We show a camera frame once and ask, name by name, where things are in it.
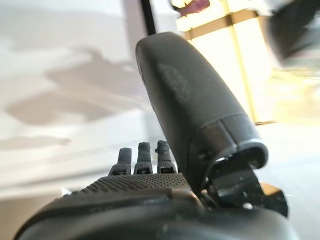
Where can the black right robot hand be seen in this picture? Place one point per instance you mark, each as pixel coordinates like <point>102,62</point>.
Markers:
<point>190,100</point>

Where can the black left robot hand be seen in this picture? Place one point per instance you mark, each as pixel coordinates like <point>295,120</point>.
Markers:
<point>292,27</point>

